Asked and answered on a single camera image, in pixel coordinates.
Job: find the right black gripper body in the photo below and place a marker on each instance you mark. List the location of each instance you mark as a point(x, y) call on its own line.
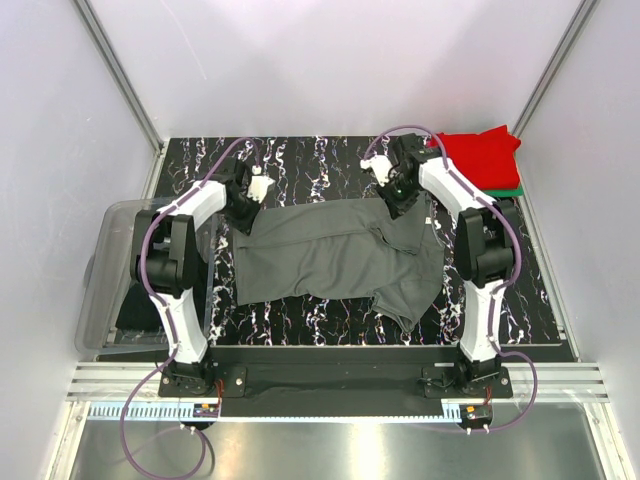
point(398, 194)

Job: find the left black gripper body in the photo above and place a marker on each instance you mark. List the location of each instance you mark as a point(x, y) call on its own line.
point(242, 212)

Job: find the grey t shirt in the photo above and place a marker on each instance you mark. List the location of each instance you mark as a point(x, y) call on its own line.
point(343, 249)

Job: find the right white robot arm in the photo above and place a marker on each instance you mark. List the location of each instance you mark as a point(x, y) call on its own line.
point(486, 252)

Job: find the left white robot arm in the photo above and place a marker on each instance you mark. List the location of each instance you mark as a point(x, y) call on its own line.
point(165, 260)

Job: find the red folded t shirt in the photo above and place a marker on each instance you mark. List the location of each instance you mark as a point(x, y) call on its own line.
point(486, 159)

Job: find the green folded t shirt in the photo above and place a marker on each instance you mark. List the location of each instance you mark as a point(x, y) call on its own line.
point(505, 193)

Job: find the black t shirt in bin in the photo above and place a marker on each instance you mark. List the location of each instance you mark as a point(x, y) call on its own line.
point(137, 311)

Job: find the clear plastic bin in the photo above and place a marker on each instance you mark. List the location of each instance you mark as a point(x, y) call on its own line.
point(109, 278)

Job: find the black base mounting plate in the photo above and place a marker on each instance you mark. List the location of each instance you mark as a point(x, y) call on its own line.
point(431, 371)

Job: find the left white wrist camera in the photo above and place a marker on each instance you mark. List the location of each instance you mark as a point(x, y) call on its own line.
point(259, 187)

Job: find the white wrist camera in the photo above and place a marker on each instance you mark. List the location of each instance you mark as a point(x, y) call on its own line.
point(380, 166)
point(259, 187)

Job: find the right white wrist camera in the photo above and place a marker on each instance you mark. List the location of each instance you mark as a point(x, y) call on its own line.
point(380, 166)

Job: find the white slotted cable duct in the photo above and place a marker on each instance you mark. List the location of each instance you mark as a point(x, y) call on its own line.
point(195, 412)

